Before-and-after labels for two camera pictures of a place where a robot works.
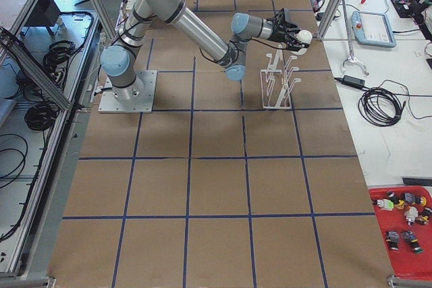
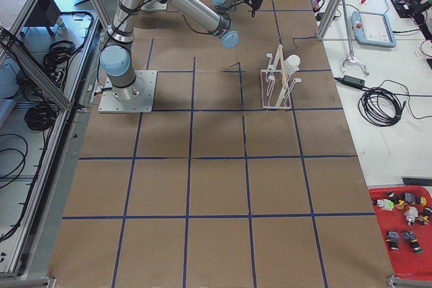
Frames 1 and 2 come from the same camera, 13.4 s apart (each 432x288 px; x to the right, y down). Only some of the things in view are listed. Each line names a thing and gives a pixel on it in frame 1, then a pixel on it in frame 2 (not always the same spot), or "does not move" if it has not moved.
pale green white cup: [304, 36] -> [291, 65]
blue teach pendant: [372, 29] does not move
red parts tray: [404, 214] does not move
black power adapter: [352, 81] does not move
